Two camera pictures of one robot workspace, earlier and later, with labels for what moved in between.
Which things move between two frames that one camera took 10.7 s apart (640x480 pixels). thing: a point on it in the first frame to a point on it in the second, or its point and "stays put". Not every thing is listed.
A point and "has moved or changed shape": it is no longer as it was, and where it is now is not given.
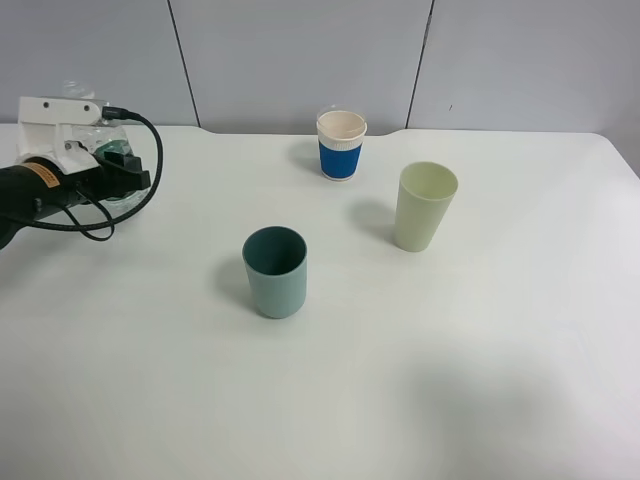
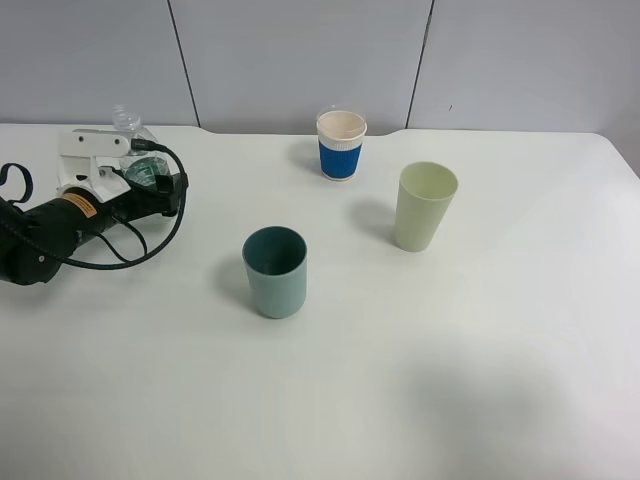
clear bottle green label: (105, 136) has moved or changed shape
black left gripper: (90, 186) to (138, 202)
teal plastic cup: (276, 261) stays put
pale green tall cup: (424, 192) stays put
